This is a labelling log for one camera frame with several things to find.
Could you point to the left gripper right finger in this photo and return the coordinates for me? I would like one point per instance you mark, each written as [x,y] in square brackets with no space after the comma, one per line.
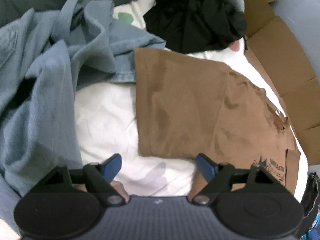
[217,176]

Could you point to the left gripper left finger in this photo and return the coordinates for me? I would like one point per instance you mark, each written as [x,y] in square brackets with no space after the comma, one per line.
[98,178]

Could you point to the brown t-shirt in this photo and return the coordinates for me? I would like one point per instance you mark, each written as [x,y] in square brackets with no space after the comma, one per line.
[186,106]

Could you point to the cream cartoon print blanket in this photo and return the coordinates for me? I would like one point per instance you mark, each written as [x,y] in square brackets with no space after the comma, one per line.
[105,115]

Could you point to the grey blue garment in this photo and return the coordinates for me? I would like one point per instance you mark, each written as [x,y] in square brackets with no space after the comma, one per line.
[45,57]

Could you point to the brown cardboard sheet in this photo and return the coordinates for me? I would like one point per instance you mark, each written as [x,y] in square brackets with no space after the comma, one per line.
[289,69]

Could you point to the black folded garment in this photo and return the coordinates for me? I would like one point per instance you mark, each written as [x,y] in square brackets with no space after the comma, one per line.
[192,26]

